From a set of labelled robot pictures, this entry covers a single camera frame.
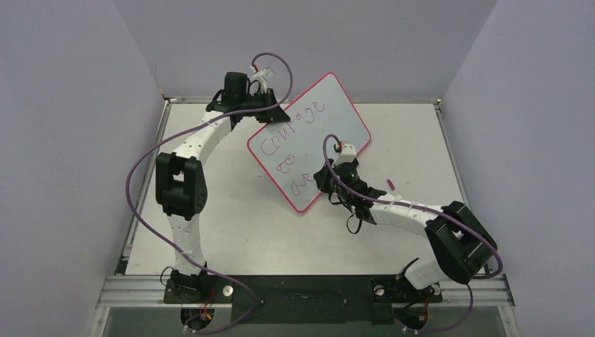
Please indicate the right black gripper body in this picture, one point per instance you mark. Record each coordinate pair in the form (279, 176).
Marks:
(328, 180)

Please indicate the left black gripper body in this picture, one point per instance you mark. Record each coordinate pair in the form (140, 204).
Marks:
(260, 100)

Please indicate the pink framed whiteboard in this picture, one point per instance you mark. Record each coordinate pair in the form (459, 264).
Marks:
(291, 152)

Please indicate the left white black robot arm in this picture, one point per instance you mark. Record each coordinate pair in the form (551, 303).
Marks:
(181, 188)

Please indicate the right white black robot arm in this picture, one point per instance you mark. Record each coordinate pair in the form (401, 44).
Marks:
(460, 244)

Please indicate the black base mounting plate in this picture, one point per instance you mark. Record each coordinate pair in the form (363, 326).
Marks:
(306, 299)

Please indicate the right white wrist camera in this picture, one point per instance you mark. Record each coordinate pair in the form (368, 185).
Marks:
(346, 153)

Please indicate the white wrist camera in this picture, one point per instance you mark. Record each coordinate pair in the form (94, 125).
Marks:
(346, 153)
(263, 74)

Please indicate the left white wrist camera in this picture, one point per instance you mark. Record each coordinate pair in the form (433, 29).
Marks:
(263, 74)

